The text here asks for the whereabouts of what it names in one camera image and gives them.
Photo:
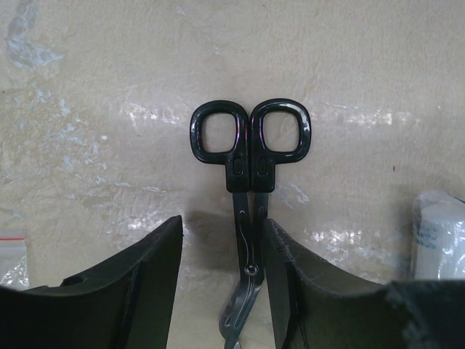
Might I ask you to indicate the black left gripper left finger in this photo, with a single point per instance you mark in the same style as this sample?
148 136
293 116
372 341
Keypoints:
125 301

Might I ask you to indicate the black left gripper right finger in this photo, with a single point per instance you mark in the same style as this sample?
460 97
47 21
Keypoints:
315 304

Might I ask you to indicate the small clear packet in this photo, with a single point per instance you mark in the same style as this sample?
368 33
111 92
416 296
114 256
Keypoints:
13 254

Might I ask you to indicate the black handled scissors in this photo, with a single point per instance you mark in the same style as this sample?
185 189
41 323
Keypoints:
250 178

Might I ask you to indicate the white bandage roll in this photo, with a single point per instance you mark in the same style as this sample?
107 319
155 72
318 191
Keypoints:
438 236

